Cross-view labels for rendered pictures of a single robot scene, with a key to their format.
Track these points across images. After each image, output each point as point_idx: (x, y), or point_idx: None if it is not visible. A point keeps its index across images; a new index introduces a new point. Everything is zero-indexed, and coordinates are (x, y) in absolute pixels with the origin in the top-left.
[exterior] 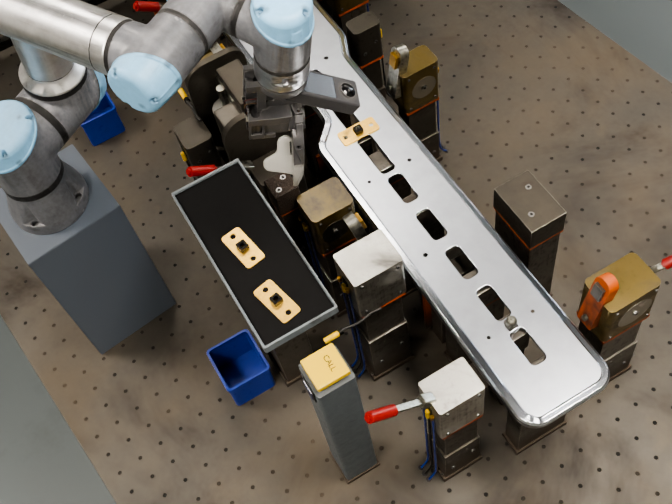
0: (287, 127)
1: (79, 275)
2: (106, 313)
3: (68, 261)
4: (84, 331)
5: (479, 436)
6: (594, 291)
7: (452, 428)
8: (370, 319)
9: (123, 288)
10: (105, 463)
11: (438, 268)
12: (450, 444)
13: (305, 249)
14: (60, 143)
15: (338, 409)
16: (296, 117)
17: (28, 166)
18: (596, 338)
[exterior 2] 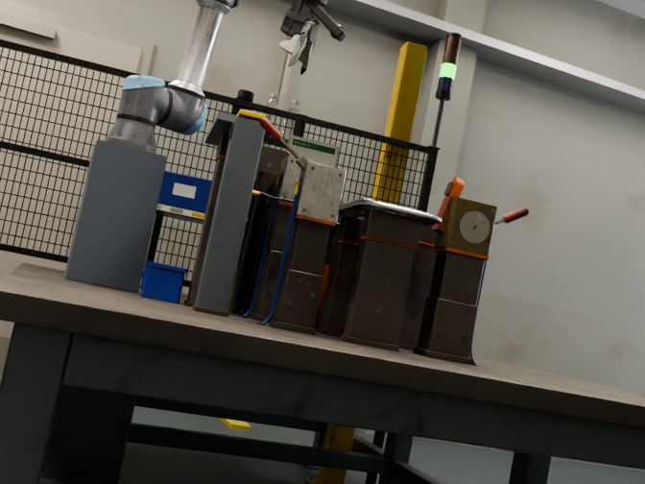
0: (301, 31)
1: (111, 183)
2: (98, 239)
3: (115, 163)
4: (76, 238)
5: (320, 335)
6: (446, 188)
7: (309, 205)
8: (283, 217)
9: (122, 229)
10: (20, 273)
11: (345, 214)
12: (299, 249)
13: (256, 248)
14: (165, 108)
15: (240, 154)
16: (309, 21)
17: (144, 92)
18: (442, 261)
